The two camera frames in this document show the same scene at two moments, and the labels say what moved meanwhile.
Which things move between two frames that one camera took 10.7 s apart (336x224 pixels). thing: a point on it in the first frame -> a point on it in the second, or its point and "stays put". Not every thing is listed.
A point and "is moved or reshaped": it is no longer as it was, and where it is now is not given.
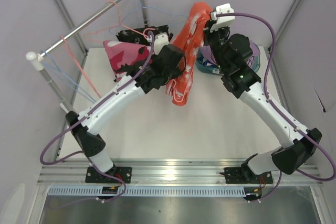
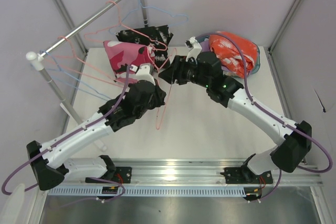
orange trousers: x=189 y=39 is moved or reshaped
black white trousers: x=140 y=34 stays put
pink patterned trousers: x=122 y=54 stays put
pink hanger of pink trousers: x=174 y=82 -> x=158 y=126
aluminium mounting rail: x=171 y=171 stays put
